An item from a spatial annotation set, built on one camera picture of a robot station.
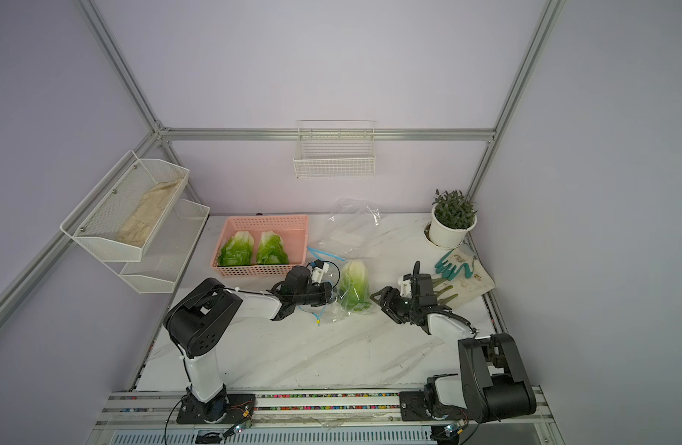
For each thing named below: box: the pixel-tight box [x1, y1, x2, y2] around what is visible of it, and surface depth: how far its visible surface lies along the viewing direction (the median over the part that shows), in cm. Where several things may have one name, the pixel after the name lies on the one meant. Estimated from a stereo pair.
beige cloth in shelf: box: [115, 178, 183, 248], surface depth 81 cm
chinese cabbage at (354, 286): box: [339, 259, 372, 312], surface depth 90 cm
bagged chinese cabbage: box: [256, 229, 290, 265], surface depth 100 cm
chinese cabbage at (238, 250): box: [217, 230, 254, 267], surface depth 100 cm
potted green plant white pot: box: [429, 188, 479, 248], surface depth 102 cm
